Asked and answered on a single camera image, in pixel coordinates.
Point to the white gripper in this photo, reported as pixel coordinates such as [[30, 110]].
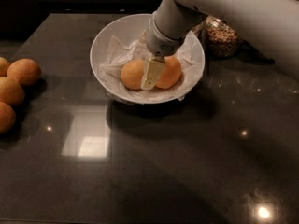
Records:
[[159, 43]]

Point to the orange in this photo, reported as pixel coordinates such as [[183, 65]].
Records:
[[171, 73], [132, 73]]

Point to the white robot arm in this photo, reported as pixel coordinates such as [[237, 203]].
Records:
[[270, 26]]

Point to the white bowl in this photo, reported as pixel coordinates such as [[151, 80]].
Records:
[[126, 29]]

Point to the white paper liner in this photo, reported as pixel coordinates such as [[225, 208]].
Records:
[[109, 71]]

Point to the left glass grain jar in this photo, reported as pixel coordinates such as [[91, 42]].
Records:
[[198, 29]]

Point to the glass grain jar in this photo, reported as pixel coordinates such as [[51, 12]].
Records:
[[223, 41], [198, 29]]

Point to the middle glass grain jar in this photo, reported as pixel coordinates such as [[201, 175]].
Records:
[[223, 41]]

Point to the orange upper left table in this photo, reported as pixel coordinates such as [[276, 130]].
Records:
[[25, 71]]

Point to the orange table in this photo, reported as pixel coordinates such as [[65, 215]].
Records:
[[7, 117], [25, 71], [11, 92]]

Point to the orange middle left table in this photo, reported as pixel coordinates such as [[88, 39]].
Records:
[[11, 92]]

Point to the orange top left edge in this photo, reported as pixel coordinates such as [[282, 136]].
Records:
[[4, 65]]

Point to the orange lower left table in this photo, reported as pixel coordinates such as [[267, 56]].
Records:
[[7, 117]]

